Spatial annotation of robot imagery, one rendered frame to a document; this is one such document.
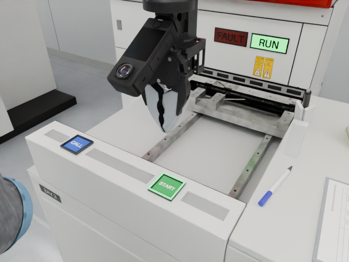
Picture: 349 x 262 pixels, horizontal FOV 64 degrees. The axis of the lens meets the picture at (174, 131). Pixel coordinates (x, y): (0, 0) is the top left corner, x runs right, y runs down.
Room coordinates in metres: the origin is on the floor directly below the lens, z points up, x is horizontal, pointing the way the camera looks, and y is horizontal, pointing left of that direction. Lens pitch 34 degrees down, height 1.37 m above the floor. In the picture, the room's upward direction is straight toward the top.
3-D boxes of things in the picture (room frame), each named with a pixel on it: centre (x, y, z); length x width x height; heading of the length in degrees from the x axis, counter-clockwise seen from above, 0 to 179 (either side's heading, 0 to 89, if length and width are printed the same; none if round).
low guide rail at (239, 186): (0.61, -0.22, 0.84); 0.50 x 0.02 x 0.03; 148
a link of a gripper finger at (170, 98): (0.41, -0.01, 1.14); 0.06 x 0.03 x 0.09; 148
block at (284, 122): (0.76, -0.35, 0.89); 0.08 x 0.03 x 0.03; 148
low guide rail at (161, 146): (0.76, 0.01, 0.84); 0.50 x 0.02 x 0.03; 148
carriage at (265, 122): (0.85, -0.21, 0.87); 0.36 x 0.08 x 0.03; 58
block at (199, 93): (0.93, -0.08, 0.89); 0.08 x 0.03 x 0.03; 148
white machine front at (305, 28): (1.03, -0.09, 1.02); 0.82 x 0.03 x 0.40; 58
